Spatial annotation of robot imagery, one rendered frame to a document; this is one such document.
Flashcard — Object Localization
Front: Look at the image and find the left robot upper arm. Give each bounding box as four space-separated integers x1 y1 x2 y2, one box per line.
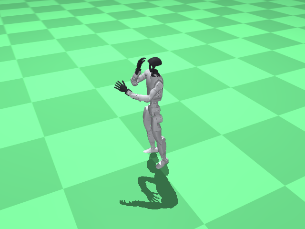
145 80 163 103

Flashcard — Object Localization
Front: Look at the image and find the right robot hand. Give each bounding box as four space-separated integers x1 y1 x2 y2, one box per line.
135 58 146 75

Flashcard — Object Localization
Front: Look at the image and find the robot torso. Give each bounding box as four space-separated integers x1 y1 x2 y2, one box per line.
146 72 163 116

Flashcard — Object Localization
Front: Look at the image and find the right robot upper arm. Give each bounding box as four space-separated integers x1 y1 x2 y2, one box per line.
131 69 150 86

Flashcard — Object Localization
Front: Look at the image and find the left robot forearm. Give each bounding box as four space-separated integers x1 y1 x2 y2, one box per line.
126 90 149 101

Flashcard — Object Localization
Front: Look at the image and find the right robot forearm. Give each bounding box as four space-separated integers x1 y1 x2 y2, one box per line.
131 71 141 83

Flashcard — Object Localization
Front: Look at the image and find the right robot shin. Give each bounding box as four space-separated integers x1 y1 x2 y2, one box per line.
147 132 155 149

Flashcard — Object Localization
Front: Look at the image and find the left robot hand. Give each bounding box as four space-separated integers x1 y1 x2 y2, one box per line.
114 81 132 96

